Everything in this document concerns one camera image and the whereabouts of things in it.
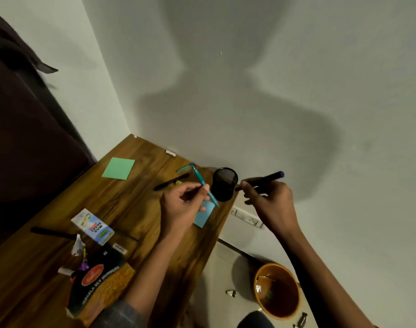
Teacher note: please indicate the person's left hand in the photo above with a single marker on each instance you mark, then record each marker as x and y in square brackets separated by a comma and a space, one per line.
[175, 211]

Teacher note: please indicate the person's right hand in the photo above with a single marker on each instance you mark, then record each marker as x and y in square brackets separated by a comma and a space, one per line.
[274, 208]

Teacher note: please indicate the person's left thumb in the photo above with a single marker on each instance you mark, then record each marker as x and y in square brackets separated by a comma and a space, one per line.
[194, 203]

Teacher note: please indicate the person's right thumb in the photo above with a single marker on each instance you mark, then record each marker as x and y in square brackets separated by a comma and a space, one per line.
[249, 189]

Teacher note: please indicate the black marker with blue cap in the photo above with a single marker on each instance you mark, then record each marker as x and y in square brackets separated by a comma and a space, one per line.
[267, 178]

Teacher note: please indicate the teal pen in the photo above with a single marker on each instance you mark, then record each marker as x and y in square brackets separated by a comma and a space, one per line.
[199, 175]

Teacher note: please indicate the person's left forearm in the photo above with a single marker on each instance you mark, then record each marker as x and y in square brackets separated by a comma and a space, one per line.
[150, 269]

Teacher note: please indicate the person's right forearm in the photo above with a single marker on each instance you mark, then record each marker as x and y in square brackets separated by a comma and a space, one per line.
[320, 283]

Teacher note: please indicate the blue sticky note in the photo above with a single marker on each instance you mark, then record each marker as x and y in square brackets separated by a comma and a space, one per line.
[205, 216]

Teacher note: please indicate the black mesh pen holder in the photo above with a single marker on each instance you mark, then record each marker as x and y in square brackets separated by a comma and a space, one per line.
[224, 184]

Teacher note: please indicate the white power strip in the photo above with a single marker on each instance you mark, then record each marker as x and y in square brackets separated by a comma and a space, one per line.
[247, 217]

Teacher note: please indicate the teal pen cap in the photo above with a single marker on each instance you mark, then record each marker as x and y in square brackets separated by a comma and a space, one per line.
[185, 167]

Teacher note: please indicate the green sticky note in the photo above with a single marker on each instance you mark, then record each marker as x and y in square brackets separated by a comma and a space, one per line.
[118, 168]

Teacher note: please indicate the small white labelled eraser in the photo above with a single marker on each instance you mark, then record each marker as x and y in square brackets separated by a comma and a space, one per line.
[119, 249]

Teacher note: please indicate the silver foil scrap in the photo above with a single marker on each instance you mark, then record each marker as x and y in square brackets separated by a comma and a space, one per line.
[231, 293]

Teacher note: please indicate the white drink carton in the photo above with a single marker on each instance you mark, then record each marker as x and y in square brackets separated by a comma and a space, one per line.
[92, 227]

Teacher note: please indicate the orange waste bin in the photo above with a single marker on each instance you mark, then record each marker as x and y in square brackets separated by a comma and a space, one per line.
[279, 297]

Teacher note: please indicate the black snack packet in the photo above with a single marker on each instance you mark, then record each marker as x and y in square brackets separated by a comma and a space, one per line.
[98, 280]

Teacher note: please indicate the crumpled silver wrapper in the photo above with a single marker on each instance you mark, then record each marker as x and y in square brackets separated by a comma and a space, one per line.
[78, 245]

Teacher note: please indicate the person's dark blue knee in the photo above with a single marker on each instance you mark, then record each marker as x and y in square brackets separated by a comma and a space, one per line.
[256, 321]

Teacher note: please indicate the person's plaid sleeve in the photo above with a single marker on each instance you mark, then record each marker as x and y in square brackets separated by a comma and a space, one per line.
[117, 315]

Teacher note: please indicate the long black pen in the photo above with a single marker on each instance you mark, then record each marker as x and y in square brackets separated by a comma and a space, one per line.
[52, 232]

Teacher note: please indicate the dark brown curtain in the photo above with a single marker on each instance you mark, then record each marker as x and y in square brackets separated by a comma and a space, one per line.
[23, 150]

